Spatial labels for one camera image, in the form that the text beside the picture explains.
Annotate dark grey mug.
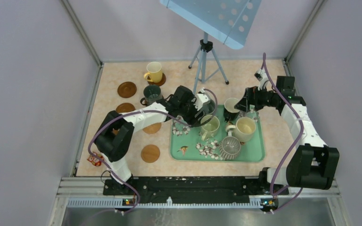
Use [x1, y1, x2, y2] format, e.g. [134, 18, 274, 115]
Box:
[140, 85, 164, 106]

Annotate yellow mug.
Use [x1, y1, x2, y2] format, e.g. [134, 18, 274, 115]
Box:
[144, 62, 163, 83]

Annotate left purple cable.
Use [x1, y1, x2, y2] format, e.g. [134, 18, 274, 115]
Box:
[87, 88, 218, 216]

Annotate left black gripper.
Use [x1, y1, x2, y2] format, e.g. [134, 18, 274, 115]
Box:
[179, 94, 206, 128]

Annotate light woven rattan coaster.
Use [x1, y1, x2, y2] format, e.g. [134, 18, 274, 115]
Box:
[143, 123, 162, 134]
[140, 145, 160, 163]

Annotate light green mug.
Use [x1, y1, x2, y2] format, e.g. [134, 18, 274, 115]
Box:
[200, 115, 220, 141]

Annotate green floral serving tray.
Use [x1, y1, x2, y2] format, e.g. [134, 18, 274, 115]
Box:
[170, 105, 265, 162]

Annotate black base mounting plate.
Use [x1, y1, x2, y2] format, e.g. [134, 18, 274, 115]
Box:
[102, 176, 289, 205]

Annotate cream mug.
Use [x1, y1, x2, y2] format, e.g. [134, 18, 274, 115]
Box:
[225, 117, 256, 143]

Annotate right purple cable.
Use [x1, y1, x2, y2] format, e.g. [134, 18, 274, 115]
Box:
[261, 52, 304, 213]

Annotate blue perforated panel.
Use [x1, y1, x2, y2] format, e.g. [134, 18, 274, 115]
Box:
[160, 0, 262, 49]

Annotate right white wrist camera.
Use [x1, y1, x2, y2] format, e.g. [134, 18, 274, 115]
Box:
[254, 68, 269, 90]

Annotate black white-lined mug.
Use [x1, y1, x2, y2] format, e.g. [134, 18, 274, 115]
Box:
[223, 97, 240, 122]

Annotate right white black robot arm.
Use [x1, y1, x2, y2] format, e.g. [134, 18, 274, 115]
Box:
[235, 73, 340, 195]

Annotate dark brown wooden coaster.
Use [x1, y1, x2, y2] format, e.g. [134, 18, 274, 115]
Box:
[148, 73, 166, 86]
[117, 81, 137, 98]

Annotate purple cable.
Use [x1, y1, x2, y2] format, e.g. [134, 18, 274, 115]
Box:
[261, 52, 304, 213]
[87, 88, 218, 216]

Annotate red owl sticker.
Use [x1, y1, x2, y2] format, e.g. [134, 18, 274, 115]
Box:
[87, 152, 104, 167]

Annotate grey striped mug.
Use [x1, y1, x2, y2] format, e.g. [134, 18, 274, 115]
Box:
[219, 131, 241, 160]

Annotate blue tripod stand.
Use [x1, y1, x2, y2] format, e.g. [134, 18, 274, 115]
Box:
[188, 32, 230, 93]

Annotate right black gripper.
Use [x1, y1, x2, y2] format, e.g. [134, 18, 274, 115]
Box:
[234, 83, 280, 113]

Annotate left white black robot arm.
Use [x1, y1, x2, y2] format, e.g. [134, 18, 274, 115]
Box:
[88, 86, 215, 195]

